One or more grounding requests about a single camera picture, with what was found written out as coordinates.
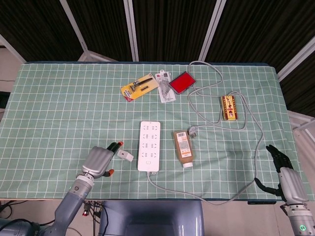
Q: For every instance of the black partition screen white frame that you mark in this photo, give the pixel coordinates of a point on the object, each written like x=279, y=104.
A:
x=172, y=24

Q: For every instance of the white power strip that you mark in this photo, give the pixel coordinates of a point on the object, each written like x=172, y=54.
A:
x=148, y=162

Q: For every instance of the green checked tablecloth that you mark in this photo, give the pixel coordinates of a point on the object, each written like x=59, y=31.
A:
x=61, y=118

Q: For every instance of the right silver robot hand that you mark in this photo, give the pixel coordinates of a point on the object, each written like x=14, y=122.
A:
x=292, y=182

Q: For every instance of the red ink pad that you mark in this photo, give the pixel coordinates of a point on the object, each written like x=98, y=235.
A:
x=182, y=82

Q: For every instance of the brown sauce bottle white cap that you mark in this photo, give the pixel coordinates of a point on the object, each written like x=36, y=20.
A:
x=183, y=150

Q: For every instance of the yellow red printed box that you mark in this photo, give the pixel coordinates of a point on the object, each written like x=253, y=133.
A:
x=229, y=108

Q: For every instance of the white charger plug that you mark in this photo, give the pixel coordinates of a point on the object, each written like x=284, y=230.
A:
x=125, y=155

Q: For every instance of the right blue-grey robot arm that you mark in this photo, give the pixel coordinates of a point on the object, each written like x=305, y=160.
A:
x=299, y=221

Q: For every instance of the blue-grey robot torso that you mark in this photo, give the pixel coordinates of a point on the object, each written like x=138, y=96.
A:
x=147, y=216

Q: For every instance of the clear packet with white card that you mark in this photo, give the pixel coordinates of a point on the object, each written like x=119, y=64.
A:
x=167, y=96

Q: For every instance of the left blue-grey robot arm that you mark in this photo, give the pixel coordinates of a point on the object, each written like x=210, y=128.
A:
x=71, y=204

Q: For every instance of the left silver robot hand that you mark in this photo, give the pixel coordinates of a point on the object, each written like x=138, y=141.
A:
x=97, y=161

